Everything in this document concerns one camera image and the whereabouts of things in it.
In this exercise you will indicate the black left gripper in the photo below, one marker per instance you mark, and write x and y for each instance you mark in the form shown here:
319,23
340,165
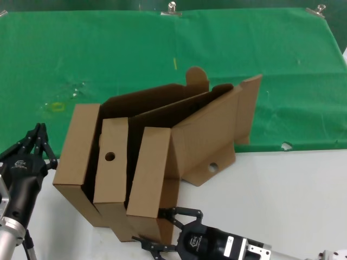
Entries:
24,176

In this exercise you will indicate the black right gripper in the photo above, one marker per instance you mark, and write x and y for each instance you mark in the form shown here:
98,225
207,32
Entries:
211,243

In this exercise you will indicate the small cardboard box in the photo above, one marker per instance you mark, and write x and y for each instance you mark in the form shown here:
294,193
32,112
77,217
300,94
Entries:
203,140

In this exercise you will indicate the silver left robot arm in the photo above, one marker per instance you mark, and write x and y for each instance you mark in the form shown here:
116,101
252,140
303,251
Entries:
9,238

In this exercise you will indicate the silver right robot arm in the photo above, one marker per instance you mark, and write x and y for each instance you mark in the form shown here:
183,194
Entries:
328,256

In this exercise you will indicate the large outer cardboard box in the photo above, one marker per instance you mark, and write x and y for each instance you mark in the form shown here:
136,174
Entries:
77,146

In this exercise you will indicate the cardboard box with recycling symbol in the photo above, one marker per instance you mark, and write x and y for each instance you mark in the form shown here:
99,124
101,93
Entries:
114,173

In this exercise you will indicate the silver binder clip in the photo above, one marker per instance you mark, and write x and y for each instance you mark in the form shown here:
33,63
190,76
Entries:
170,10
315,11
2,13

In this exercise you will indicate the green table cloth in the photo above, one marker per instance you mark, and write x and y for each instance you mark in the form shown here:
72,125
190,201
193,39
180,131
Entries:
135,40

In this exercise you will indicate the silver left wrist bracket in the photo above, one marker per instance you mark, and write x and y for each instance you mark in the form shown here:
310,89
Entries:
3,197

